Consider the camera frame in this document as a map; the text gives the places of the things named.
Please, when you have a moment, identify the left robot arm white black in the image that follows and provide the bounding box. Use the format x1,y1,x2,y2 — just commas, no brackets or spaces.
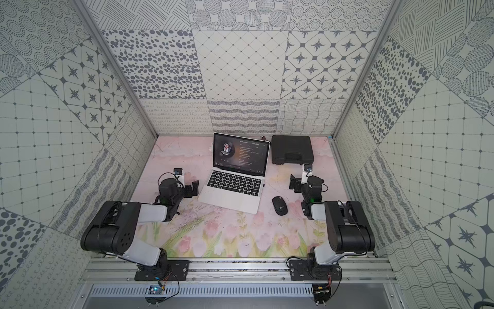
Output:
81,176,199,278

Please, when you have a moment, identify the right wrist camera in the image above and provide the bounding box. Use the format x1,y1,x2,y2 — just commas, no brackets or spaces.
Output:
301,164,313,184

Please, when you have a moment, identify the black wireless mouse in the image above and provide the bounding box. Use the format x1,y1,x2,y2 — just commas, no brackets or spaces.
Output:
272,196,288,216

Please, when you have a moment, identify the black plastic tool case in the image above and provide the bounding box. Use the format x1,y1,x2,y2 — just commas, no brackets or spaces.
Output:
271,135,315,165

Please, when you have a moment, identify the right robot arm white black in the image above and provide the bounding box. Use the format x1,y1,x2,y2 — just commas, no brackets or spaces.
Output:
289,175,376,272

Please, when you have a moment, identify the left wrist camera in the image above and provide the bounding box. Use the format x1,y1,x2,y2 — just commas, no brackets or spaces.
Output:
173,168,185,184

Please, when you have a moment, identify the aluminium mounting rail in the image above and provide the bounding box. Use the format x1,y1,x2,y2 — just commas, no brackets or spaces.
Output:
80,257,397,284

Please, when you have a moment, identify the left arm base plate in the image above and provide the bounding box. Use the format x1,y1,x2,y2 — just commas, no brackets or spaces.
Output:
134,260,190,281

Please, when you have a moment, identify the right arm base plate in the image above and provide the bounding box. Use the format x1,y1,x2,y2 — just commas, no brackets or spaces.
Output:
286,259,342,281

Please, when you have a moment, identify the silver laptop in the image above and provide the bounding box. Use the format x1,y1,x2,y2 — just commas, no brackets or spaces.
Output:
198,133,270,214

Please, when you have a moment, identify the floral pink table mat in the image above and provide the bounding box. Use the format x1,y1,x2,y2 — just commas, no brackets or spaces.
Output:
129,136,328,258

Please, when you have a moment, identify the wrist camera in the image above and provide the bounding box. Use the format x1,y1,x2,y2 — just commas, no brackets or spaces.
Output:
173,168,185,184
301,164,313,184

